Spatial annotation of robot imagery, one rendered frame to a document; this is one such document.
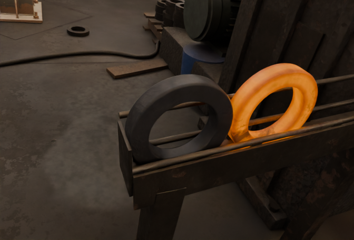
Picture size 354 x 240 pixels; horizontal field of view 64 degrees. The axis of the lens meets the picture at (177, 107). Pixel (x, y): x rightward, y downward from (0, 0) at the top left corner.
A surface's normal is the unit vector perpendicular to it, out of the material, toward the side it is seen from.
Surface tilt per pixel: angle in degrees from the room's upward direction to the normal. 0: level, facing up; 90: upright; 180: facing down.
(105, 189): 0
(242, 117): 90
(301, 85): 90
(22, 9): 90
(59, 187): 0
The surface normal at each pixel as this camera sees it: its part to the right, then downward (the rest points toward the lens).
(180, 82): -0.04, -0.79
